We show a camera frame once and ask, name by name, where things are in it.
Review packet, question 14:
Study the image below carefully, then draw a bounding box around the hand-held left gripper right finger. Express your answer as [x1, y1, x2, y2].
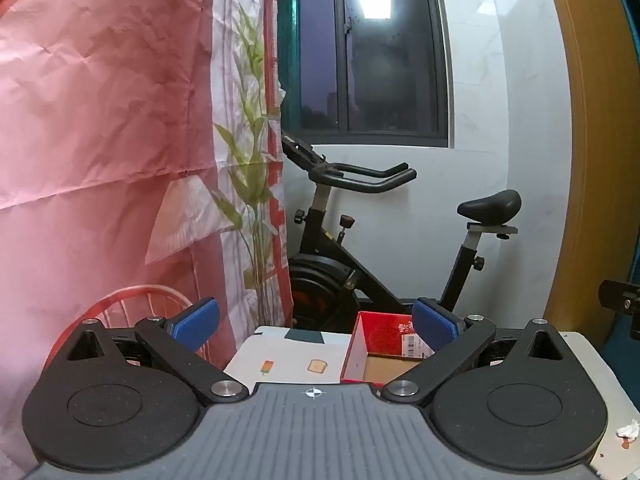
[382, 297, 585, 406]

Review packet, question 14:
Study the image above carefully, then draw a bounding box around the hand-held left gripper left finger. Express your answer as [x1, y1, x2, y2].
[47, 297, 249, 405]

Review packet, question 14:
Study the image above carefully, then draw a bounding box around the red cardboard box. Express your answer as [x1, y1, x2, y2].
[340, 311, 437, 386]

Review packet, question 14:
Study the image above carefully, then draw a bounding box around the black exercise bike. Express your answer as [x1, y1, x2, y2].
[280, 130, 523, 335]

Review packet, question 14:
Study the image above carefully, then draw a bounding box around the pink bamboo print curtain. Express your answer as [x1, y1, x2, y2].
[0, 0, 295, 468]

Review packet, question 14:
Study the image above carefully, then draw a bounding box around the dark framed window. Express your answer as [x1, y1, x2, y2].
[277, 0, 457, 150]

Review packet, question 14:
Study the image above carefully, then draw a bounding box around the red wire chair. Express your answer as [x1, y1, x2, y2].
[42, 284, 211, 367]

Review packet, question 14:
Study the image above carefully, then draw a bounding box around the wooden door frame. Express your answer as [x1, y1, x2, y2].
[541, 0, 640, 335]

